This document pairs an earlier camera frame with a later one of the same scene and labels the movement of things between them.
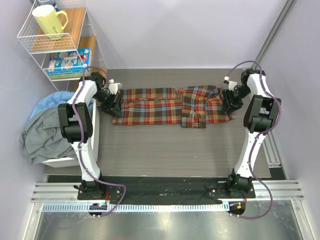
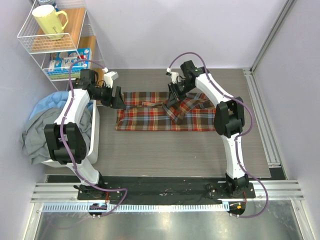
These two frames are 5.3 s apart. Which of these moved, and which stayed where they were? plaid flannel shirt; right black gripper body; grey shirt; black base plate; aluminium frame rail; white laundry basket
Moved: plaid flannel shirt; right black gripper body
Stayed: aluminium frame rail; white laundry basket; grey shirt; black base plate
